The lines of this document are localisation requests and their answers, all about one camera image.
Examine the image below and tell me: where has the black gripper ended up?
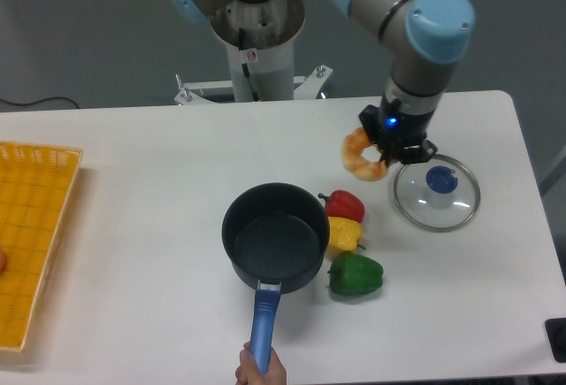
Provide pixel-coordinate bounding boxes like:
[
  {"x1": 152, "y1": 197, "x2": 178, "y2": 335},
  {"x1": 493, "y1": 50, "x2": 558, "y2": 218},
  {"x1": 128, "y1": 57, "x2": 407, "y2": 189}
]
[{"x1": 358, "y1": 79, "x2": 438, "y2": 167}]

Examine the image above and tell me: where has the glazed orange donut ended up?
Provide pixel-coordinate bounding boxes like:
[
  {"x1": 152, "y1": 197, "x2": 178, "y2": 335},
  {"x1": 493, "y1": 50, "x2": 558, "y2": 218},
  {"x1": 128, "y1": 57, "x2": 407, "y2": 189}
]
[{"x1": 340, "y1": 127, "x2": 388, "y2": 181}]

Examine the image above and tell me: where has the dark pot blue handle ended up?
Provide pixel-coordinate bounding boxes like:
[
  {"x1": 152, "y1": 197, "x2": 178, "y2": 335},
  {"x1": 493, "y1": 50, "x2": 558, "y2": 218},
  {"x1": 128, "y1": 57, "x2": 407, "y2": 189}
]
[{"x1": 221, "y1": 182, "x2": 330, "y2": 374}]

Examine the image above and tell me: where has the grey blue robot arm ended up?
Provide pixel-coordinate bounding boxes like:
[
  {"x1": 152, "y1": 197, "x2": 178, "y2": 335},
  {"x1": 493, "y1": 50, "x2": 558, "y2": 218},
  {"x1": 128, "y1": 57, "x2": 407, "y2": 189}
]
[{"x1": 171, "y1": 0, "x2": 476, "y2": 165}]

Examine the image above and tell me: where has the glass pot lid blue knob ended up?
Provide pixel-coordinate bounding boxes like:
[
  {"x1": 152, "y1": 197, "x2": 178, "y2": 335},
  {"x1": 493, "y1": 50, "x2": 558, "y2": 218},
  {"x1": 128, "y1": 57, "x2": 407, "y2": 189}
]
[{"x1": 393, "y1": 154, "x2": 481, "y2": 233}]

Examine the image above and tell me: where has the person's hand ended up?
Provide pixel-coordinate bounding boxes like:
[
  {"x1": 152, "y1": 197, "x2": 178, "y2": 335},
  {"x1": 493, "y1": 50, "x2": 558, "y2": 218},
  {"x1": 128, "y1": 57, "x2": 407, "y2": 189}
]
[{"x1": 234, "y1": 343, "x2": 287, "y2": 385}]

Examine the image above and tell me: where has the red bell pepper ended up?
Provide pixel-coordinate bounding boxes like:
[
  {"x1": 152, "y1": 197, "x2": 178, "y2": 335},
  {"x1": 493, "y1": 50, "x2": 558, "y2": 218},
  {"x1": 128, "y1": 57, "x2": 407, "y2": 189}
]
[{"x1": 317, "y1": 189, "x2": 365, "y2": 223}]

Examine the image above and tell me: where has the yellow bell pepper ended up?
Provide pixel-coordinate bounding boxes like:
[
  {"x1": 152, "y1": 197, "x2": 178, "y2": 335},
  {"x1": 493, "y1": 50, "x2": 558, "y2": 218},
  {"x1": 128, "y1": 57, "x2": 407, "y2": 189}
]
[{"x1": 327, "y1": 217, "x2": 364, "y2": 257}]

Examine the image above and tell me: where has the green bell pepper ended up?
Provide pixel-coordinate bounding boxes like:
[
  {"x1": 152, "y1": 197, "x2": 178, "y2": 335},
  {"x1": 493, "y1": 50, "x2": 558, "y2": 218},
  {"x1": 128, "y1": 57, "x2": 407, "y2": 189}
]
[{"x1": 328, "y1": 253, "x2": 384, "y2": 296}]

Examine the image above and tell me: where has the black device at table edge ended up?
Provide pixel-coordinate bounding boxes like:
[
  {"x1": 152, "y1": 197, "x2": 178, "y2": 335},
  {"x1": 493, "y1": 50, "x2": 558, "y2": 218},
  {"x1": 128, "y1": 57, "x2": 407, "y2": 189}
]
[{"x1": 545, "y1": 318, "x2": 566, "y2": 363}]

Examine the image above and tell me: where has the orange plastic basket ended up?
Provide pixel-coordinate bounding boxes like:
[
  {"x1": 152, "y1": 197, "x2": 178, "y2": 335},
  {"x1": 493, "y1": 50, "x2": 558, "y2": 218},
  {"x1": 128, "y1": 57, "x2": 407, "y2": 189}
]
[{"x1": 1, "y1": 142, "x2": 83, "y2": 352}]

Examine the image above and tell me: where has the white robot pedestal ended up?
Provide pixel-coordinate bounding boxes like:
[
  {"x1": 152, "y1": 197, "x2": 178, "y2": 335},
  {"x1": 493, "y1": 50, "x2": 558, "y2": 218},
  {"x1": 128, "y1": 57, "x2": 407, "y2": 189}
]
[{"x1": 174, "y1": 0, "x2": 333, "y2": 105}]

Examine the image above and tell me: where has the black floor cable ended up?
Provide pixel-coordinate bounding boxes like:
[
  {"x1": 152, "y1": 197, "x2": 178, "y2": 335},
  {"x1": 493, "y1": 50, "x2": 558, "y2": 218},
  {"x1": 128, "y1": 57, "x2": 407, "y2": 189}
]
[{"x1": 0, "y1": 96, "x2": 81, "y2": 111}]

